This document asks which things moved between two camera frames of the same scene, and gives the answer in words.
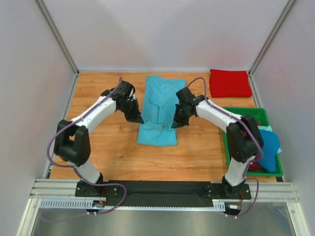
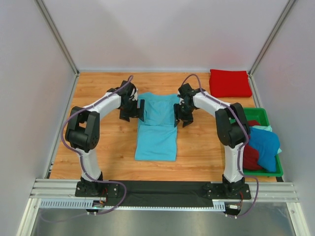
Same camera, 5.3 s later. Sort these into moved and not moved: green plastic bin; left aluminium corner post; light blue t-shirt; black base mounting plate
Moved: light blue t-shirt
Not moved: black base mounting plate; green plastic bin; left aluminium corner post
